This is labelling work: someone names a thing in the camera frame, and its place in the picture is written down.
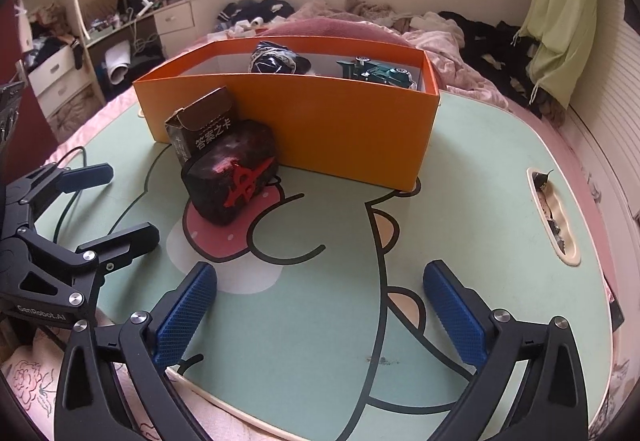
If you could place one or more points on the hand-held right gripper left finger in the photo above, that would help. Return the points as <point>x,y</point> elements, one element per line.
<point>185,316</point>

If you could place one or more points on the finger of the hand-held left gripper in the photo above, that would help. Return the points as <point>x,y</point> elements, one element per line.
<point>125,241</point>
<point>90,175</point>

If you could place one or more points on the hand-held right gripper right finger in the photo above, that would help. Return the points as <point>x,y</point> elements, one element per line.
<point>455,316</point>

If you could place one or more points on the dark pouch red emblem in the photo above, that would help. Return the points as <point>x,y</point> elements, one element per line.
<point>225,181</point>

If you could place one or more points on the brown card box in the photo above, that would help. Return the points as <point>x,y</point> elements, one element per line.
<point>205,121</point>

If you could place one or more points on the orange cardboard box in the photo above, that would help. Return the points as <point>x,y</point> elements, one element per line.
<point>340,131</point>

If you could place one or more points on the black lace cloth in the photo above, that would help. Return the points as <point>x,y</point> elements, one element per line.
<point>275,58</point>

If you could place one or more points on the green toy car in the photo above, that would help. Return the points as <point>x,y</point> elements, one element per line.
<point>380,73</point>

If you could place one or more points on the green cartoon desktop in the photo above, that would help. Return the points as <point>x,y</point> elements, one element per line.
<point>325,321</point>

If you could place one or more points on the white drawer cabinet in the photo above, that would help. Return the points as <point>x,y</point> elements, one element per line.
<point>60,81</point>

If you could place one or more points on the white rolled paper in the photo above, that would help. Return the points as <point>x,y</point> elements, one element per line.
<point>117,63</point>

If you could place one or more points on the dark crumpled scraps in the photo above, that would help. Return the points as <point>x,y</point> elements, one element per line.
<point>550,216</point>

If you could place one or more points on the pink floral bedsheet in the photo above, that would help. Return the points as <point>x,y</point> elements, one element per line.
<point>30,371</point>

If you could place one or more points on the white nightstand with drawers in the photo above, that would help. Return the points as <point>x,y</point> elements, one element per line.
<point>175,21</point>

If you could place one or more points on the black striped clothes pile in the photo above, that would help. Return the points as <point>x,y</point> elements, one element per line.
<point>260,8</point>

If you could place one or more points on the white slatted panel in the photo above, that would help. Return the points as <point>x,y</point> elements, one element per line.
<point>610,121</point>

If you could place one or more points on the pink crumpled quilt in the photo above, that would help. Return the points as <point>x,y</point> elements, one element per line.
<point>460,66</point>

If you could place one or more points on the black white clothes pile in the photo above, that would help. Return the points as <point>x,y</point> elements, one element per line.
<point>490,41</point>

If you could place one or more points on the white garment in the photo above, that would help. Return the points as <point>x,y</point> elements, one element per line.
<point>440,26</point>

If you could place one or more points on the light green hanging garment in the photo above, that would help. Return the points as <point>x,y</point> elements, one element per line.
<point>560,21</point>

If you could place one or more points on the beige garment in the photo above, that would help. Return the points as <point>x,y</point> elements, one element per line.
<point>372,10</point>

